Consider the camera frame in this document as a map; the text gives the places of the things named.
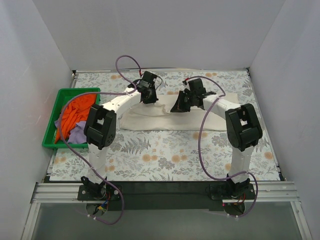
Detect purple t shirt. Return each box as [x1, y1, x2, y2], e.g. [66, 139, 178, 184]
[67, 121, 87, 144]

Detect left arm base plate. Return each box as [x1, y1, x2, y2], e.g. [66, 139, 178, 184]
[76, 184, 122, 211]

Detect cream white t shirt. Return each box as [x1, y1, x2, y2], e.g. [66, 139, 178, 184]
[119, 92, 241, 132]

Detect orange t shirt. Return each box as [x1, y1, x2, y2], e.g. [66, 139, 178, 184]
[61, 94, 97, 141]

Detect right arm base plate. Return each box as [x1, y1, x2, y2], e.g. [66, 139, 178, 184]
[205, 182, 256, 201]

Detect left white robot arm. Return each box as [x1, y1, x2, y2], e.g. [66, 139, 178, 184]
[81, 71, 158, 200]

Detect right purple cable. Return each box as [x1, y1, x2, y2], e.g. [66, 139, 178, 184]
[184, 76, 259, 219]

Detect floral patterned table mat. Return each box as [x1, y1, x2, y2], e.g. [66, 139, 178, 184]
[47, 70, 280, 182]

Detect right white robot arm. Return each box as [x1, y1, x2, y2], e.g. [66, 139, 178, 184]
[170, 76, 263, 199]

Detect green plastic tray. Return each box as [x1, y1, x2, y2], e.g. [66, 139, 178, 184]
[42, 87, 101, 149]

